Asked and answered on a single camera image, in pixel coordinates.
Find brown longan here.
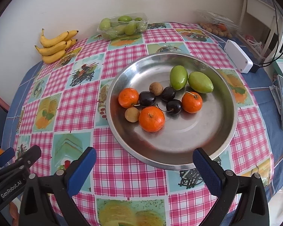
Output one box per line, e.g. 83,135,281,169
125,107,140,123
149,82,164,96

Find orange tangerine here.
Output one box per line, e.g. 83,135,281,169
118,88,139,109
181,91,202,114
138,106,165,133

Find dark cherry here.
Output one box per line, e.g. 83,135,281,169
139,91,156,107
166,99,182,115
160,86,176,102

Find green jujube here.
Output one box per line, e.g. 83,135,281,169
188,71,214,93

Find large green jujube fruit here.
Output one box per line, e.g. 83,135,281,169
170,65,188,91

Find silver metal plate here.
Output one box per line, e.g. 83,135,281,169
106,53,237,170

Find yellow banana bunch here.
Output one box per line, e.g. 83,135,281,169
35,28,79,64

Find pink checkered fruit tablecloth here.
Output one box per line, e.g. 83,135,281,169
2,22,274,225

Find white plastic box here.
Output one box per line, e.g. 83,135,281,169
224,40,253,73

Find plastic pack green jujubes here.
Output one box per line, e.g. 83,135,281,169
97,13,148,40

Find white shelf unit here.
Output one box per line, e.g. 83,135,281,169
238,0,283,66

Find clear box of longans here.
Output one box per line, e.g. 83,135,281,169
195,10,240,39

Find black cable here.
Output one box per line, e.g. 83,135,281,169
259,0,283,67

